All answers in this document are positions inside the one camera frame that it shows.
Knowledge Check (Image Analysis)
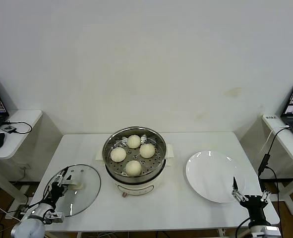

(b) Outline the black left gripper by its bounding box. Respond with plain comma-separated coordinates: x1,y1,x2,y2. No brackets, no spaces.
49,174,74,199

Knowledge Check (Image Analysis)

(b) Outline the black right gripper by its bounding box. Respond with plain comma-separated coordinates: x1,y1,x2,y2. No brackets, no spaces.
232,176,272,224

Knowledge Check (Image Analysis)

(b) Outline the round glass pot lid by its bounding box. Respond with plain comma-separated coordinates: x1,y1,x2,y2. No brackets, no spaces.
43,163,102,218

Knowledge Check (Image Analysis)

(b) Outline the white steamed baozi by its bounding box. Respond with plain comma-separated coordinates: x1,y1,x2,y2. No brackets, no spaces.
139,143,156,159
110,147,126,163
126,134,141,149
125,160,142,176

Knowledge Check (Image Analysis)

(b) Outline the steel steamer basket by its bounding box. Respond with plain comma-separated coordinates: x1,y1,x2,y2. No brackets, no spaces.
102,126,167,181

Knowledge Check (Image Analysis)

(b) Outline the white round plate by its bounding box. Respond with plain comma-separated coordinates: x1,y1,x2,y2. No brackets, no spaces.
185,150,246,203

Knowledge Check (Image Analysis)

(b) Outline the white side table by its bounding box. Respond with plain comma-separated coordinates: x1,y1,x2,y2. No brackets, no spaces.
0,110,43,220
257,114,293,215

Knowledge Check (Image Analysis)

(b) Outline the cream electric cooking pot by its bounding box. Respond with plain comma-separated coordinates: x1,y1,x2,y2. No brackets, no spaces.
94,143,175,198

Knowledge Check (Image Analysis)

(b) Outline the small black hub box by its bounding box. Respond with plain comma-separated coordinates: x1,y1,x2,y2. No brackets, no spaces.
1,124,15,134

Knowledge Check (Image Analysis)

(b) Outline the black cable with adapter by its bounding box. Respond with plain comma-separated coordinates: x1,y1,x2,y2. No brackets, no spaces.
257,126,290,238

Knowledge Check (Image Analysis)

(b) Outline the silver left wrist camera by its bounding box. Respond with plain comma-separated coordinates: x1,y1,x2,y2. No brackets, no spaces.
46,210,64,224

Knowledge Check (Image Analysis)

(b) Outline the white floor cable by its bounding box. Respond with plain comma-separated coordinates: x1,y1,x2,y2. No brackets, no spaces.
0,201,22,223

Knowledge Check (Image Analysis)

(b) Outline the thin black desk cable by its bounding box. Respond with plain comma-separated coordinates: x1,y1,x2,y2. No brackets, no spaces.
2,120,33,135

